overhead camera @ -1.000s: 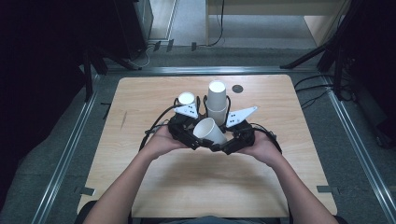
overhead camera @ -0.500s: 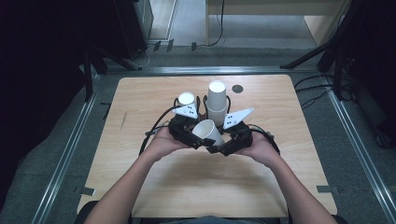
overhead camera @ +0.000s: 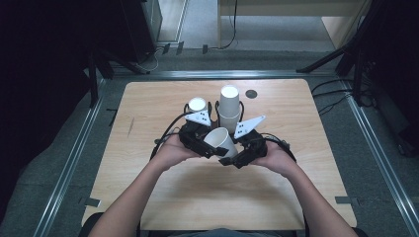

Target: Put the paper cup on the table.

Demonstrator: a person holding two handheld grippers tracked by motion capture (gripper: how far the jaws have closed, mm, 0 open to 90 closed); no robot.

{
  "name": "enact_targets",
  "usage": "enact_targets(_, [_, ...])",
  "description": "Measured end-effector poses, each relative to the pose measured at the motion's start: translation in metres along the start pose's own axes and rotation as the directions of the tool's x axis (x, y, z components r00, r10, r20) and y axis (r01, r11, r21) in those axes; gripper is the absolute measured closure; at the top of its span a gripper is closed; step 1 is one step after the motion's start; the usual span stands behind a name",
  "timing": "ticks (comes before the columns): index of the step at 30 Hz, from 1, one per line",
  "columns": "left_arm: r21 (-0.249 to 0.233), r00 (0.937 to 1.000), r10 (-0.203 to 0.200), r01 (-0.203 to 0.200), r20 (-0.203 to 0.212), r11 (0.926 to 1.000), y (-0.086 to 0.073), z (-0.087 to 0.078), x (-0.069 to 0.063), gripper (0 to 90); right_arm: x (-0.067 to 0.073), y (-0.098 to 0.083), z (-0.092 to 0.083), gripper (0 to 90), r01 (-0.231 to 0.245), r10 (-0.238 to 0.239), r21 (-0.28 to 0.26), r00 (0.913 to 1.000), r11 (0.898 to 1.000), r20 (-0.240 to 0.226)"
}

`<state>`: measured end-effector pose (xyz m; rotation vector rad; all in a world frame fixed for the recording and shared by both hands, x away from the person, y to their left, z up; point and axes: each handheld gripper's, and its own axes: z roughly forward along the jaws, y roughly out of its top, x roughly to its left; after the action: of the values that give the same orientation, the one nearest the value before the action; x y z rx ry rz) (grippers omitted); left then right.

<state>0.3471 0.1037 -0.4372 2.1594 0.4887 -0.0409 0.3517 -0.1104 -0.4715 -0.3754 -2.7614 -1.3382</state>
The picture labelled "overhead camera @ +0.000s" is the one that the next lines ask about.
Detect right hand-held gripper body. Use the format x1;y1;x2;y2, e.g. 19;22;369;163
233;115;269;163

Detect person's grey clothing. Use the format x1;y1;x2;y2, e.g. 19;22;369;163
169;227;285;237

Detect black chair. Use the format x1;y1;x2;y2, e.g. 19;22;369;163
78;210;110;237

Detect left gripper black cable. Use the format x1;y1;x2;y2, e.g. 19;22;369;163
149;112;195;162

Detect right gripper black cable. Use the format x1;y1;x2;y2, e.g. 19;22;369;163
261;132;297;164

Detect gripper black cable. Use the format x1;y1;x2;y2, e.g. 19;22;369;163
149;112;195;162
261;132;297;164

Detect black hanging cable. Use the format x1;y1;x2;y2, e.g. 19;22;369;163
219;0;239;51

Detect dark wire cup holder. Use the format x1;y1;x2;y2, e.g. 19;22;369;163
183;100;245;132

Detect light wooden furniture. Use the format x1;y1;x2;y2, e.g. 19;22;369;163
216;0;375;50

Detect black metal stand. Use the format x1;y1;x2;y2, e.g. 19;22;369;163
86;48;116;109

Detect grey tape piece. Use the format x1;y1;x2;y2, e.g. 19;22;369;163
78;197;102;208
334;196;360;205

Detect white floor cable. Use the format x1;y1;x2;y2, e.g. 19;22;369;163
135;47;163;75

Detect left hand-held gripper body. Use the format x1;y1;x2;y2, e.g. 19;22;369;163
178;110;212;156

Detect metal floor rail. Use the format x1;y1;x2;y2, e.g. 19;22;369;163
32;78;111;237
111;69;338;80
340;78;419;237

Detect white paper cup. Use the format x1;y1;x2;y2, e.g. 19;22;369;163
218;85;241;119
218;111;241;134
203;126;239;160
188;97;208;115

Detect black cabinet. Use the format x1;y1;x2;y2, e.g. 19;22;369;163
120;0;163;64

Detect black tripod stand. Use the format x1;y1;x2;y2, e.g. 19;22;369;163
295;0;383;107

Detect person's right hand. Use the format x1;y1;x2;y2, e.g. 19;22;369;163
250;140;299;179

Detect black floor cables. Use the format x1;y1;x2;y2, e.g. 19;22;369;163
310;77;377;117

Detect person's left hand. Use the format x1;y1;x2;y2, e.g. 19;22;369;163
150;133;202;173

